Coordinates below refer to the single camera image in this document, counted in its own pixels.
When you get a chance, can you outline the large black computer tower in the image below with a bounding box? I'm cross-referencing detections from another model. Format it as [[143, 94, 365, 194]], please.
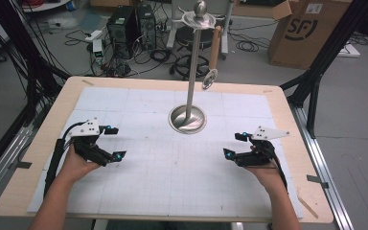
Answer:
[[105, 5, 141, 60]]

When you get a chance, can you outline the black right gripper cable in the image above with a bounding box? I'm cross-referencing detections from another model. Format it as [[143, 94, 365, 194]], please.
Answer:
[[269, 146, 289, 194]]

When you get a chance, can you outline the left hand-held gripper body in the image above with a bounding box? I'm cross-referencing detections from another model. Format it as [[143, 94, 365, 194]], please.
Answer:
[[68, 117, 115, 168]]

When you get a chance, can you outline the large printed cardboard box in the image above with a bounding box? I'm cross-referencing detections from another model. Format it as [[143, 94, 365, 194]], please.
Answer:
[[266, 0, 354, 71]]

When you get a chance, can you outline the slim black computer tower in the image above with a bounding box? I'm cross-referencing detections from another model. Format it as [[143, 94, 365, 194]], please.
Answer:
[[136, 3, 157, 51]]

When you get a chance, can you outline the metal utensil stand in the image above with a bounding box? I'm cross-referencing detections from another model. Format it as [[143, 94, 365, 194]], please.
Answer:
[[168, 0, 225, 135]]

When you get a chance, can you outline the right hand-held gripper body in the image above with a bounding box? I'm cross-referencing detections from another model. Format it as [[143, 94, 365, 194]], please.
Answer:
[[235, 125, 290, 168]]

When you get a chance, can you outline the metal strainer with wooden handle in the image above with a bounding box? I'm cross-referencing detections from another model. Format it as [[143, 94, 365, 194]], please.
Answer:
[[201, 24, 222, 91]]

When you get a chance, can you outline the black round stool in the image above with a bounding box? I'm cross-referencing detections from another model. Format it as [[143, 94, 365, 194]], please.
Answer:
[[170, 25, 217, 82]]

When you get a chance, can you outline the black metal frame post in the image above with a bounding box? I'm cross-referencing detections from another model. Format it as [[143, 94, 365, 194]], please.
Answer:
[[280, 0, 368, 139], [0, 0, 72, 183]]

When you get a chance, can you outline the person's right hand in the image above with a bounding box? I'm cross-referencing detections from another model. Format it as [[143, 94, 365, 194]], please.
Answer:
[[244, 144, 286, 194]]

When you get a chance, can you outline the white power strip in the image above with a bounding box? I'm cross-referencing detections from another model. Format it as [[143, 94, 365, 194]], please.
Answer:
[[84, 29, 104, 42]]

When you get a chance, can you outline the person's left hand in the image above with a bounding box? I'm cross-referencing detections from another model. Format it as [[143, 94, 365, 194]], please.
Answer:
[[57, 143, 104, 186]]

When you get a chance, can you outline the aluminium rail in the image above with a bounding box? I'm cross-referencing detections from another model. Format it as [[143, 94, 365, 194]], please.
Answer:
[[288, 104, 355, 230], [0, 124, 35, 209]]

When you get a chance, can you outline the white device with green display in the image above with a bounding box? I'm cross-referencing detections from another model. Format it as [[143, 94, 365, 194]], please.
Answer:
[[92, 38, 105, 65]]

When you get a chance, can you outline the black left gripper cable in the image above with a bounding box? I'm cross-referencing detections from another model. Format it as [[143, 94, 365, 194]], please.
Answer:
[[43, 120, 88, 197]]

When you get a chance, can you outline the coiled black floor cable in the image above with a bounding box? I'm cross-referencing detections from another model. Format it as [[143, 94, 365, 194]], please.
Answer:
[[236, 39, 261, 53]]

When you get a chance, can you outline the beige masking tape strip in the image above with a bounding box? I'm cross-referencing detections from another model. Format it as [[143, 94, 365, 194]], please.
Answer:
[[300, 197, 319, 219]]

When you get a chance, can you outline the white metal stand frame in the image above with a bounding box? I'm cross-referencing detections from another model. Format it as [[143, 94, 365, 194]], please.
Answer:
[[166, 0, 235, 60]]

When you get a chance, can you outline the open cardboard box flap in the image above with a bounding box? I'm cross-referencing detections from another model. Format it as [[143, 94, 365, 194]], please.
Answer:
[[232, 0, 293, 21]]

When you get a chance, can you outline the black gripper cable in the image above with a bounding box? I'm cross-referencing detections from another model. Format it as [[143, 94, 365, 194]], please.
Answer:
[[269, 146, 289, 194], [43, 120, 88, 197]]

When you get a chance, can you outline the white grid mat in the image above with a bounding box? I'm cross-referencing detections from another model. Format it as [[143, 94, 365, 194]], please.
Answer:
[[27, 86, 305, 219]]

